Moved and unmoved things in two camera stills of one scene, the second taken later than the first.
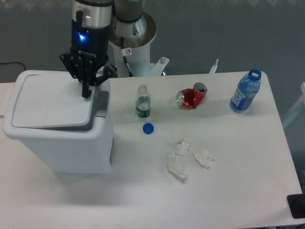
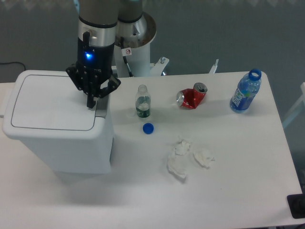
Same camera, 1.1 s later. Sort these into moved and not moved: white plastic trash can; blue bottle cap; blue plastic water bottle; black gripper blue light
Moved: black gripper blue light
Not moved: blue plastic water bottle; blue bottle cap; white plastic trash can
